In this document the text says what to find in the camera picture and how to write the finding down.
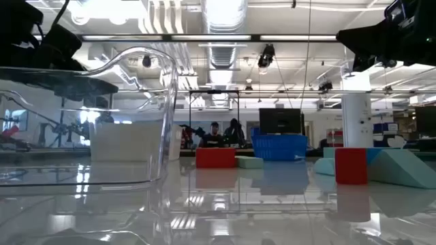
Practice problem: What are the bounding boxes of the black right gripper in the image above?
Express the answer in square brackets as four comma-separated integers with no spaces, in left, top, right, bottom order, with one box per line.
[337,10,436,66]

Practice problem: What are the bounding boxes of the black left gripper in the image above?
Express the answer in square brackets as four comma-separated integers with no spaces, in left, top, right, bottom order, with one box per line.
[0,0,119,98]

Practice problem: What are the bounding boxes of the small blue foam block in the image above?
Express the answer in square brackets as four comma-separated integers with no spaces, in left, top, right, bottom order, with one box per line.
[366,146,392,165]

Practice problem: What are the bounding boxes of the small red foam block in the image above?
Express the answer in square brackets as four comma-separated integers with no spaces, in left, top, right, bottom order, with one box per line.
[334,147,369,186]

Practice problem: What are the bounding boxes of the pale teal wedge block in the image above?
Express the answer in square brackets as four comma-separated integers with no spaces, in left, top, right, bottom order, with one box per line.
[367,148,436,190]

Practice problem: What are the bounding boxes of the pale teal half-round block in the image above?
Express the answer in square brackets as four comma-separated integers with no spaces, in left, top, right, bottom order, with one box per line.
[313,157,337,177]

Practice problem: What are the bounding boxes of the red rectangular foam block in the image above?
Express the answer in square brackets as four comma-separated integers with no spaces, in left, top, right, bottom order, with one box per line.
[196,147,237,169]

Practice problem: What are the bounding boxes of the white pillar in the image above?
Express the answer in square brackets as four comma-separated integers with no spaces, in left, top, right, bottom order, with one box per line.
[341,71,374,148]

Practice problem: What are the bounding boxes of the blue storage bins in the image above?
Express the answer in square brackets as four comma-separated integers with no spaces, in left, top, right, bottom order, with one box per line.
[373,122,399,134]

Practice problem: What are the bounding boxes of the dark background monitor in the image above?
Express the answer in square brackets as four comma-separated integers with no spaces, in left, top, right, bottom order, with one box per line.
[414,105,436,137]

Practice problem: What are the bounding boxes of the clear plastic bin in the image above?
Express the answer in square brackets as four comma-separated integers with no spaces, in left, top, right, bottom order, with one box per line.
[0,46,178,191]

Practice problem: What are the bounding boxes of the red background shelf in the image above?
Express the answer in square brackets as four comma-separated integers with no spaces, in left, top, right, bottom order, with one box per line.
[326,129,343,148]

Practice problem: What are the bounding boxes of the black monitor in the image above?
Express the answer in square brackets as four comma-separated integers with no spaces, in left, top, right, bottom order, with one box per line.
[258,108,305,135]

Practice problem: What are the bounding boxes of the blue plastic basket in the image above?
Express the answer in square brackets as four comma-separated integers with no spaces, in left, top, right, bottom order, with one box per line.
[251,133,309,162]

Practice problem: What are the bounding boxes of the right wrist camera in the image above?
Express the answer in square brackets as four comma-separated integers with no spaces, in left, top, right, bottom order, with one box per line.
[384,0,415,23]

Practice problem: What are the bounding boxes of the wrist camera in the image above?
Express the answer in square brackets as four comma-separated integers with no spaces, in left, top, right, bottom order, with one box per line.
[384,0,415,23]
[42,23,83,71]

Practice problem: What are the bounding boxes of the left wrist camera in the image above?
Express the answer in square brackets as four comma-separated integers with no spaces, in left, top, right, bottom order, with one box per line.
[42,23,83,71]

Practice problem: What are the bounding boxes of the black hanging camera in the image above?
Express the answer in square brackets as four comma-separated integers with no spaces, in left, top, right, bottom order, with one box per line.
[317,80,334,93]

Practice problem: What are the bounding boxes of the thin hanging cable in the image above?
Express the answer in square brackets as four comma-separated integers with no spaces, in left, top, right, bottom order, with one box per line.
[299,0,313,110]

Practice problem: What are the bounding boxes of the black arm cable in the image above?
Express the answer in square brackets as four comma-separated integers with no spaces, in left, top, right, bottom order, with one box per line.
[50,0,72,29]

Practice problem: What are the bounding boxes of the overhead frame bar with lights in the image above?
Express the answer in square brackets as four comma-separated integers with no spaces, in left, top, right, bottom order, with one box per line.
[77,33,339,43]

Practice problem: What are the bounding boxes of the black overhead camera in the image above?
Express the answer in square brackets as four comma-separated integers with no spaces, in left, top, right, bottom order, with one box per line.
[257,44,276,69]

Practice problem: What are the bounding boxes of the black background rig frame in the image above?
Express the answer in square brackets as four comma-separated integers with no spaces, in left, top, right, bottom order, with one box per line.
[188,89,240,150]

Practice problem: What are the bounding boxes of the silver ventilation duct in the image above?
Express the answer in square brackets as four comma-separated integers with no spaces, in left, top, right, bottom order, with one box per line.
[200,0,249,71]

